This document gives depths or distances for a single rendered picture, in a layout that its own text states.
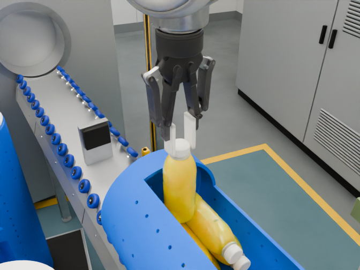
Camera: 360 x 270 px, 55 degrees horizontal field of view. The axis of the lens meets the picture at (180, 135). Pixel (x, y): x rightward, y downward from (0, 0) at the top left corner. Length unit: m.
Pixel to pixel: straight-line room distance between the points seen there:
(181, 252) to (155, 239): 0.06
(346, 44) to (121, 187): 1.92
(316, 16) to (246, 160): 1.13
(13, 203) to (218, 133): 1.94
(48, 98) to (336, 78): 1.76
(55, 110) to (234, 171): 1.48
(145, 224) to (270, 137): 2.45
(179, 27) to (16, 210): 1.20
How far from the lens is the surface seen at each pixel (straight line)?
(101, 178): 1.20
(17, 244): 1.67
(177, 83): 0.57
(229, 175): 2.61
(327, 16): 2.53
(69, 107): 1.62
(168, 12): 0.32
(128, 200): 0.73
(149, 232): 0.67
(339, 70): 2.48
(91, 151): 1.23
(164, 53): 0.54
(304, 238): 2.31
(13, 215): 1.57
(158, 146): 1.55
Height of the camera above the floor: 1.71
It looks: 35 degrees down
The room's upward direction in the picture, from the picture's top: straight up
